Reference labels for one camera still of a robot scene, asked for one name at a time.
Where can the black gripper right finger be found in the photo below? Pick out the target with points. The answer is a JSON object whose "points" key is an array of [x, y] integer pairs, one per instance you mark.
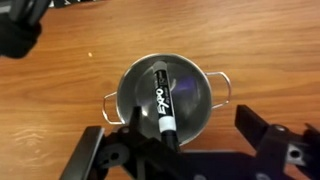
{"points": [[276, 150]]}

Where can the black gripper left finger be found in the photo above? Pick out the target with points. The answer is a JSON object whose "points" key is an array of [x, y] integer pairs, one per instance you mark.
{"points": [[140, 153]]}

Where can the black Expo dry erase marker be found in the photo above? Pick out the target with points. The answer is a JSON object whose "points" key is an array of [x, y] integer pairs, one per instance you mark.
{"points": [[163, 100]]}

